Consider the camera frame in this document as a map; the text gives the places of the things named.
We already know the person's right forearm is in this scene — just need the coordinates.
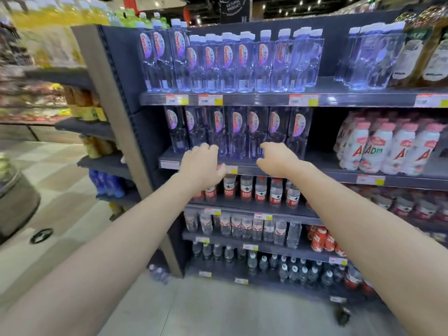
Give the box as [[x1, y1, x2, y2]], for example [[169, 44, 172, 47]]
[[287, 163, 448, 336]]

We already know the person's right hand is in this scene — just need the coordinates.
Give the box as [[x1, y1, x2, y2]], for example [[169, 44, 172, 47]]
[[256, 141, 305, 180]]

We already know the group of large water bottles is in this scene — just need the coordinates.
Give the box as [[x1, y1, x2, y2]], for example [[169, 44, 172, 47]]
[[164, 105, 313, 161], [334, 21, 406, 91]]

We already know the group of amber liquid bottles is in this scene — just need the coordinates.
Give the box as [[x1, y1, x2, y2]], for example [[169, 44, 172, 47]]
[[388, 5, 448, 89]]

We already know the black chalkboard sign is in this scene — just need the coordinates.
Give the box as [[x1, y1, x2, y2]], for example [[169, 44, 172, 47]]
[[219, 0, 252, 24]]

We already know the person's left hand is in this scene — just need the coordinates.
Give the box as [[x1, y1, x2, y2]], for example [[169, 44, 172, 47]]
[[177, 143, 228, 193]]

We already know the group of yellow packets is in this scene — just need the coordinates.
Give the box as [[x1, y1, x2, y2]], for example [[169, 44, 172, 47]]
[[63, 85, 108, 123]]

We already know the group of dark capped bottles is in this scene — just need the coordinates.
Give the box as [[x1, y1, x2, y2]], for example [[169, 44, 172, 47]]
[[190, 241, 345, 287]]

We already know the distant goods shelf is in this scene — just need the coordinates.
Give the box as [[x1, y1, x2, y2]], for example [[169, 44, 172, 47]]
[[0, 17, 88, 125]]

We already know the row of yellow green bottles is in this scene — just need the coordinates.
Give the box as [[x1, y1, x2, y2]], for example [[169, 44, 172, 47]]
[[7, 0, 168, 30]]

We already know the black caster wheel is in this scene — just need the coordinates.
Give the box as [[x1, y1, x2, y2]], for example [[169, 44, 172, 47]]
[[335, 306, 352, 327]]

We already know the shrink wrapped bottle pack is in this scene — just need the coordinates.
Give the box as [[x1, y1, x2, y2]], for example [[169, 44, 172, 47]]
[[147, 264, 170, 286]]

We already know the group of white pink bottles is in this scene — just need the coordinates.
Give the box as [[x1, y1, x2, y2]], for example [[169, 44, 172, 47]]
[[333, 112, 447, 176]]

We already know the person's left forearm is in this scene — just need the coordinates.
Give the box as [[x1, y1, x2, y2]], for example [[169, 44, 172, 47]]
[[0, 173, 196, 336]]

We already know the group of recessed ceiling lights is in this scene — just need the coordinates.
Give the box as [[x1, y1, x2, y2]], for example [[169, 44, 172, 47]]
[[154, 0, 354, 18]]

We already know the black round floor sticker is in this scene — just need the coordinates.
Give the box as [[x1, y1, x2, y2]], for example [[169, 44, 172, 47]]
[[29, 228, 54, 245]]

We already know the row of clear plastic bottles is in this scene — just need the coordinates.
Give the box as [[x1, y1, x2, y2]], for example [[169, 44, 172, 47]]
[[183, 210, 302, 250]]

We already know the group of small water bottles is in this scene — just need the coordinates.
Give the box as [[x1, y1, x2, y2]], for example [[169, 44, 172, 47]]
[[185, 27, 324, 94]]

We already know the dark grey metal shelf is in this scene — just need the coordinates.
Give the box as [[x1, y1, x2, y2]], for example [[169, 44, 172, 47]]
[[24, 7, 448, 305]]

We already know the group of amber jars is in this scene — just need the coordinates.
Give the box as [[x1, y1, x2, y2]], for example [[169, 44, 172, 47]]
[[79, 134, 117, 160]]

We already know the group of red packaged bottles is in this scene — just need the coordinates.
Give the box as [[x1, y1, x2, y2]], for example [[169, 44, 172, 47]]
[[307, 224, 347, 258]]

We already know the wooden display stand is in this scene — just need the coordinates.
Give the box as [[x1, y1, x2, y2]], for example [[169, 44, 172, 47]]
[[0, 152, 42, 242]]

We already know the row of red label bottles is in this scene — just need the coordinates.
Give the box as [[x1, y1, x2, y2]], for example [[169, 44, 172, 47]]
[[190, 174, 448, 224]]

